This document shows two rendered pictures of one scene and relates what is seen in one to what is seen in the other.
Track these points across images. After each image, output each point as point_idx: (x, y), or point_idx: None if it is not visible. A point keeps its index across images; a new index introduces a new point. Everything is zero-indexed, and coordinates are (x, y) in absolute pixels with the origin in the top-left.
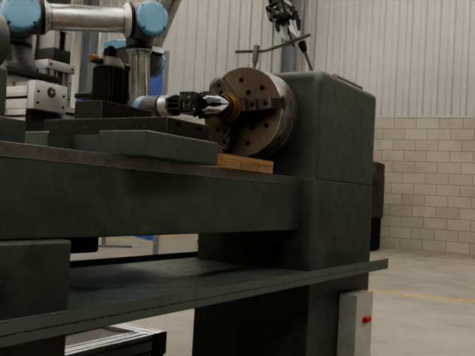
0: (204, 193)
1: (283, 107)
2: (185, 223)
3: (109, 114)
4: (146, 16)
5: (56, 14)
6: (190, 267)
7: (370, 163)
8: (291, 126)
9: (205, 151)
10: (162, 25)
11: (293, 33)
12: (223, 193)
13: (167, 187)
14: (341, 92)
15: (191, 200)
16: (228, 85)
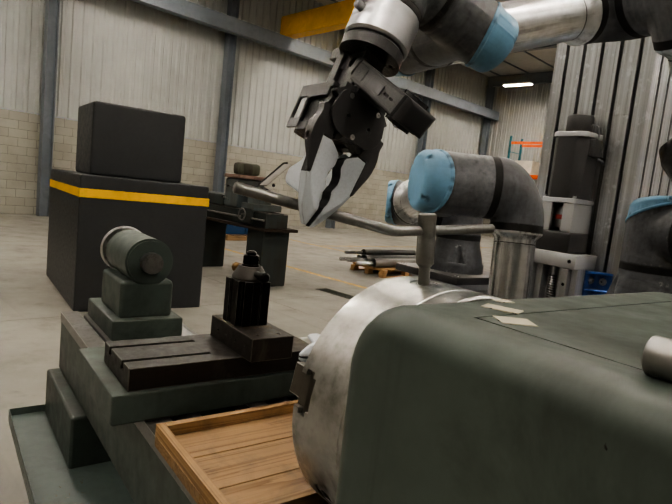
0: (148, 468)
1: (308, 404)
2: (133, 487)
3: (216, 332)
4: (412, 181)
5: (401, 198)
6: None
7: None
8: (335, 478)
9: (102, 398)
10: (420, 191)
11: (292, 184)
12: (165, 492)
13: (124, 427)
14: (556, 474)
15: (138, 465)
16: None
